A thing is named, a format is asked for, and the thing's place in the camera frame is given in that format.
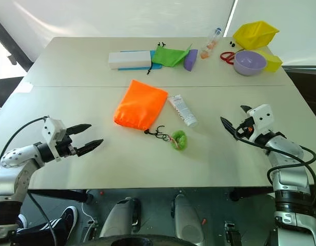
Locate silver left robot leg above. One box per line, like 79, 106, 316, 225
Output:
98, 196, 142, 239

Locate black table crossbar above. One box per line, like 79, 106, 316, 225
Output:
28, 189, 93, 205

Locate green drawstring bag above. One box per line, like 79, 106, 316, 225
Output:
146, 43, 192, 75

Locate green fluffy keychain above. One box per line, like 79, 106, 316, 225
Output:
169, 130, 189, 152

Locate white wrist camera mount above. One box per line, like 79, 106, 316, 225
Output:
246, 104, 273, 142
42, 117, 67, 162

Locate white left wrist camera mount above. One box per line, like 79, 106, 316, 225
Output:
42, 117, 67, 162

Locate purple plastic bowl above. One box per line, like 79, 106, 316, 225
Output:
233, 50, 268, 76

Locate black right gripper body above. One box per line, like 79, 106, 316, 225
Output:
236, 117, 256, 140

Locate white rectangular box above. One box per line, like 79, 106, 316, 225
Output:
108, 50, 152, 70

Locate red handled scissors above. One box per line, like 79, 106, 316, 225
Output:
220, 51, 236, 65

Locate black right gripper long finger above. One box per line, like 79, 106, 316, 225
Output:
220, 116, 238, 142

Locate white floor cable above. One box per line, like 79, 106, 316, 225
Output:
81, 201, 97, 241

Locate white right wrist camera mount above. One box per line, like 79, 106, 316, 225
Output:
246, 104, 273, 142

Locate orange drawstring bag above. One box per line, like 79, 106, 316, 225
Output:
113, 79, 169, 132

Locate white cream tube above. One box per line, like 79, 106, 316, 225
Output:
167, 94, 199, 128

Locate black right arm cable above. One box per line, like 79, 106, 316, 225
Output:
234, 122, 316, 207

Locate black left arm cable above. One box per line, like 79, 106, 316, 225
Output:
0, 115, 50, 171

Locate silver right robot leg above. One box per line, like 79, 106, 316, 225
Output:
170, 194, 205, 246

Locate black sneaker with white stripes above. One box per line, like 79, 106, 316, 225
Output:
10, 206, 78, 246

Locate yellow rectangular block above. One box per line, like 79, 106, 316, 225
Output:
255, 49, 284, 73

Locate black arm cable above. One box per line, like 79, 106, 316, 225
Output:
234, 122, 316, 207
0, 115, 50, 171

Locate blue flat board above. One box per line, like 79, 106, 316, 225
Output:
117, 50, 163, 71

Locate clear plastic bottle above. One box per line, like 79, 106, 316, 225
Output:
200, 27, 223, 60

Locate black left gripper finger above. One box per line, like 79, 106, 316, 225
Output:
75, 139, 104, 157
67, 124, 92, 136

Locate silver robot leg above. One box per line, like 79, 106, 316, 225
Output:
170, 194, 205, 246
98, 196, 142, 239

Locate yellow plastic bin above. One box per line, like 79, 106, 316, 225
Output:
232, 20, 280, 51

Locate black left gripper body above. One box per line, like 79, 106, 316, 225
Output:
52, 134, 78, 158

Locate purple sponge block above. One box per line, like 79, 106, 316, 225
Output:
183, 49, 199, 72

